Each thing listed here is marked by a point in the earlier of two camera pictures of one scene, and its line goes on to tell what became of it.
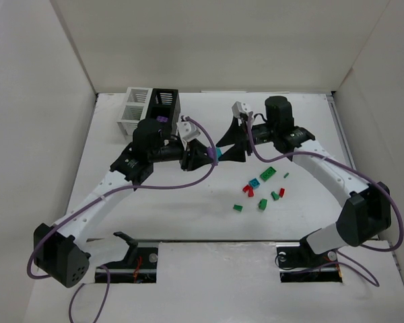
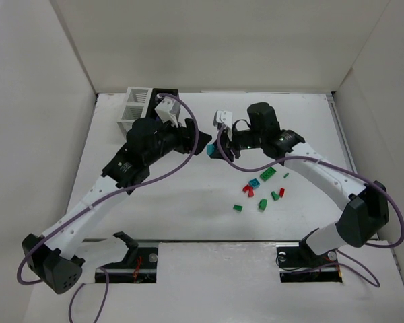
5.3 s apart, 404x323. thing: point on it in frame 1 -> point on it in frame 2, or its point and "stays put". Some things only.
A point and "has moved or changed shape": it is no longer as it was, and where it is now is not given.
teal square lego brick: x=254 y=183 stays put
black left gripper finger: x=196 y=162 -> x=203 y=139
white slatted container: x=135 y=108 stays put
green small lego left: x=238 y=207 stays put
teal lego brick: x=219 y=153 has moved or changed shape
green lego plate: x=268 y=174 stays put
